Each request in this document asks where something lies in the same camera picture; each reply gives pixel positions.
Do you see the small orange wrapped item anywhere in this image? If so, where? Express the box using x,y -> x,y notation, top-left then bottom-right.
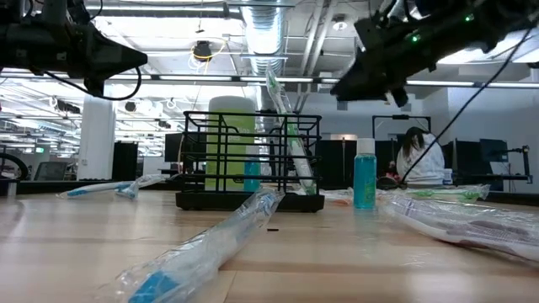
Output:
318,187 -> 355,207

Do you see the black cabinet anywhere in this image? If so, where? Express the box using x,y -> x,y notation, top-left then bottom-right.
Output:
111,141 -> 139,182

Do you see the black wire caddy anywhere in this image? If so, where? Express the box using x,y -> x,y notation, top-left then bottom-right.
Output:
175,109 -> 326,213

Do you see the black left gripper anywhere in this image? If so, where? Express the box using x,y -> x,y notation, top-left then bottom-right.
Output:
56,20 -> 148,97

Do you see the purple toothbrush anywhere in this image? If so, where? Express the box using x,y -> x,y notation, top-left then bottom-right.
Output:
377,192 -> 539,267

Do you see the blue toothbrush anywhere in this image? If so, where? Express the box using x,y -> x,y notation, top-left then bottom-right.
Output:
90,187 -> 286,303
114,173 -> 168,200
56,179 -> 136,200

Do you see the white pillar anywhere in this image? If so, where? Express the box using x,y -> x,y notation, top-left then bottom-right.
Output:
77,94 -> 117,182

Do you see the black monitor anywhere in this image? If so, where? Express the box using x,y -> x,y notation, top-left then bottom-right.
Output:
163,132 -> 207,163

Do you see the black ceiling device yellow cable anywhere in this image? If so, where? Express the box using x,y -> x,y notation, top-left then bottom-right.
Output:
191,40 -> 214,60

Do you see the green toothbrush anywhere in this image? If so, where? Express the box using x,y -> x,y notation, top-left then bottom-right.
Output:
264,62 -> 318,197
389,183 -> 492,204

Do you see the blue mouthwash bottle white cap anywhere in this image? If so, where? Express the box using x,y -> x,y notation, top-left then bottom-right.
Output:
352,137 -> 378,210
243,157 -> 262,193

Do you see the dark desk monitor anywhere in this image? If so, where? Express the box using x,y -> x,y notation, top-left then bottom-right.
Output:
479,138 -> 510,163

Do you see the green wipes canister white lid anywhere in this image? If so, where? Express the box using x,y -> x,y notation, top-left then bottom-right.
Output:
205,95 -> 257,193

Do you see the long black right arm cable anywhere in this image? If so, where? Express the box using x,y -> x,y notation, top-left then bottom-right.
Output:
398,24 -> 536,187

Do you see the person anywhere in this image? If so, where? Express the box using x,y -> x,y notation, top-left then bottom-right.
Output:
395,125 -> 446,189

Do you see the black aluminium table frame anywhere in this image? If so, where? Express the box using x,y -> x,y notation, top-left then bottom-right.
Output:
0,178 -> 539,208

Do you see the black frame stand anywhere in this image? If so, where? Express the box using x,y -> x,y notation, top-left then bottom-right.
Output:
371,114 -> 433,146

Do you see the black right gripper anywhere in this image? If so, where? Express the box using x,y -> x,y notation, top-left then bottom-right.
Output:
332,14 -> 426,109

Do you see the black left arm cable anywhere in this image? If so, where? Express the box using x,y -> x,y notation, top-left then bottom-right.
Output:
44,65 -> 143,102

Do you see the black camera arm stand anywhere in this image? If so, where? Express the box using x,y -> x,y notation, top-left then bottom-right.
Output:
488,145 -> 534,185

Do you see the silver ventilation duct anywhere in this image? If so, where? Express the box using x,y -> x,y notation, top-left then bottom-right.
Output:
240,0 -> 288,77

